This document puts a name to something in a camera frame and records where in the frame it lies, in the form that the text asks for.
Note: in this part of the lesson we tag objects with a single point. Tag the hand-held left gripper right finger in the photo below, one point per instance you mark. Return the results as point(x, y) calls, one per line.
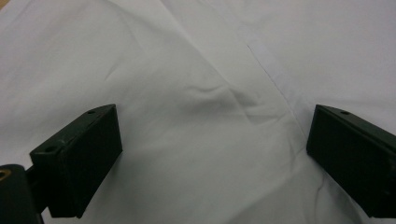
point(355, 161)

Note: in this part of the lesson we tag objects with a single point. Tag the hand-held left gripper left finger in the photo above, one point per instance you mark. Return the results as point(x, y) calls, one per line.
point(81, 161)

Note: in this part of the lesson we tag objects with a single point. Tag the white short-sleeved shirt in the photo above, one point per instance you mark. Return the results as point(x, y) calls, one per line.
point(202, 93)

